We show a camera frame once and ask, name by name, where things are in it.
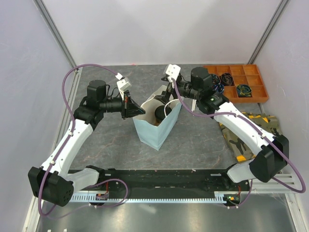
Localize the blue striped rolled tie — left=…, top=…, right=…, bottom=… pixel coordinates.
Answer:
left=213, top=83, right=225, bottom=93

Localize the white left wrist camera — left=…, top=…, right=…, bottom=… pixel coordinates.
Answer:
left=115, top=72, right=132, bottom=100

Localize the black brown rolled tie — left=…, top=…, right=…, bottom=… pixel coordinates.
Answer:
left=221, top=72, right=234, bottom=86

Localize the dark blue rolled tie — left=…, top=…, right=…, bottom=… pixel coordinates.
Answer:
left=211, top=73, right=221, bottom=85

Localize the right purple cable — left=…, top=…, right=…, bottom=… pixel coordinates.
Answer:
left=171, top=77, right=307, bottom=208

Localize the black plastic cup lid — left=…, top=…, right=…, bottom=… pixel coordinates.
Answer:
left=154, top=105, right=172, bottom=118

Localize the white and blue paper bag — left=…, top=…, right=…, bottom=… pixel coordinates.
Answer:
left=133, top=85, right=182, bottom=150

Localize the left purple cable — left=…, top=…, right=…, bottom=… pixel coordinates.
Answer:
left=38, top=63, right=128, bottom=219

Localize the green yellow rolled tie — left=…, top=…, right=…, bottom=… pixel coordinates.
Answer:
left=236, top=84, right=252, bottom=98

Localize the camouflage folded cloth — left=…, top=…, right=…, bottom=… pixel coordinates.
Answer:
left=219, top=112, right=282, bottom=163

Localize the brown paper coffee cup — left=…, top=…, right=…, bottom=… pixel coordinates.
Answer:
left=156, top=118, right=165, bottom=126

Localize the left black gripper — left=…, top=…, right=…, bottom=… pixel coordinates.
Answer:
left=100, top=90, right=145, bottom=120

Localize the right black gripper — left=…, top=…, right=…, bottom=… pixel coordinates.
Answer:
left=154, top=76, right=201, bottom=107

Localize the orange compartment tray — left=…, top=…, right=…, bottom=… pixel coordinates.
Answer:
left=204, top=64, right=268, bottom=103

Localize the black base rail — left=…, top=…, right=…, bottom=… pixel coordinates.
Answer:
left=70, top=166, right=252, bottom=196

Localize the slotted cable duct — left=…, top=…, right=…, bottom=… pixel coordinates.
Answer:
left=70, top=192, right=239, bottom=204

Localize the purple cable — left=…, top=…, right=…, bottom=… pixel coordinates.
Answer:
left=38, top=63, right=128, bottom=219
left=171, top=77, right=307, bottom=208

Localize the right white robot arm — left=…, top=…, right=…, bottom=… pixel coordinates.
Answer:
left=155, top=64, right=289, bottom=190

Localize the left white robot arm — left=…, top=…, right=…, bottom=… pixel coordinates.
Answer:
left=28, top=78, right=145, bottom=206

